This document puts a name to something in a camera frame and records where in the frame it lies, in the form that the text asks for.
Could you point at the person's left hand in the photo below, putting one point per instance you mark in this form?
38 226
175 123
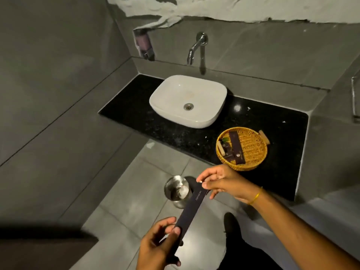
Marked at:
150 251

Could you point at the person's right hand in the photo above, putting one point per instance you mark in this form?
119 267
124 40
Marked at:
232 182

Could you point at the person's left thumb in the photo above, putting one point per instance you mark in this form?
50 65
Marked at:
172 238

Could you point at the person's right thumb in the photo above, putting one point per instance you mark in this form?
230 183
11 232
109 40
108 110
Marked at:
211 172

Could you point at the long slim dark box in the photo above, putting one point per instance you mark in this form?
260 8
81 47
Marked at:
189 215

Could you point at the person's right forearm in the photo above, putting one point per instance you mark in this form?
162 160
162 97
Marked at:
303 236

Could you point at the small dark toiletry box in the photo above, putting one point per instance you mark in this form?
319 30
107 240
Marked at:
227 153

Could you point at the white crumpled trash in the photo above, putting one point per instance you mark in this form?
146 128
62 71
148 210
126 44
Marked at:
182 191

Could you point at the green capped toiletry tube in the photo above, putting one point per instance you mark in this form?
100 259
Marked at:
225 140

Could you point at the long dark toiletry box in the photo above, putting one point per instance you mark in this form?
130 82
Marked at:
236 147

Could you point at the steel trash bin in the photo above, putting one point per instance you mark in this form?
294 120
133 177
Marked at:
174 194

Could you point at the round wicker basket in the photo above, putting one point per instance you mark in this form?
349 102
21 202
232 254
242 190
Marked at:
253 150

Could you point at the yellow wrist band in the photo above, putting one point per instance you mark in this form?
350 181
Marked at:
256 195

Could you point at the person's black shoe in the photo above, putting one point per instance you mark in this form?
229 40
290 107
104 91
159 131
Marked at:
232 223

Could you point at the chrome sink drain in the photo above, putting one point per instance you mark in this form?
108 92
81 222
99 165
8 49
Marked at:
188 106

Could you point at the person's black trouser leg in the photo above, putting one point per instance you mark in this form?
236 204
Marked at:
247 257

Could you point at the white ceramic sink basin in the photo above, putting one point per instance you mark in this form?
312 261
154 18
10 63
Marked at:
194 94

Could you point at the chrome wall faucet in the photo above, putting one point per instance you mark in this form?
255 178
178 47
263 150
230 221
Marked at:
197 44

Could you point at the wall soap dispenser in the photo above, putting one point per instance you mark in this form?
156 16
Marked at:
144 43

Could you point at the chrome towel rail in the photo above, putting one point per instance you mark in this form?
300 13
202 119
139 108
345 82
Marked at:
353 98

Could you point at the wall mirror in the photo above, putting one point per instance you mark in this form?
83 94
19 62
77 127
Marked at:
253 8

